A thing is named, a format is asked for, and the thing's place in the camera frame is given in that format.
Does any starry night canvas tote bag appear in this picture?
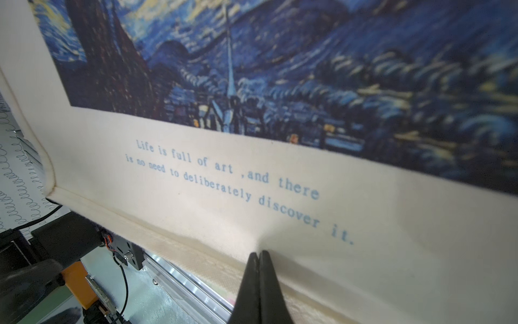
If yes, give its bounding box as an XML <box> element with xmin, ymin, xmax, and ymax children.
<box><xmin>1</xmin><ymin>1</ymin><xmax>517</xmax><ymax>323</ymax></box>

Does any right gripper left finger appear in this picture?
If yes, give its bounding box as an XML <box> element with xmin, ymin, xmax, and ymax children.
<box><xmin>228</xmin><ymin>252</ymin><xmax>260</xmax><ymax>324</ymax></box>

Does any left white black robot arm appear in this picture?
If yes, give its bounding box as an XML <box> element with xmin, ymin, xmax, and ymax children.
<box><xmin>1</xmin><ymin>212</ymin><xmax>103</xmax><ymax>323</ymax></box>

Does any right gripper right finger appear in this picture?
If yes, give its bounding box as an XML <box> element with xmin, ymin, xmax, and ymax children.
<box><xmin>259</xmin><ymin>251</ymin><xmax>294</xmax><ymax>324</ymax></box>

